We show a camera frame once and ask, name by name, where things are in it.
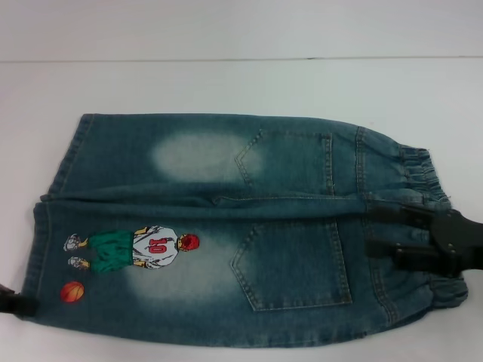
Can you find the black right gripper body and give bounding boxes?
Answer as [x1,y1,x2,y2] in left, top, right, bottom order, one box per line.
[427,208,483,277]

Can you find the blue denim shorts with print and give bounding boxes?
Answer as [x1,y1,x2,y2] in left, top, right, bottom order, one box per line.
[14,112,469,362]

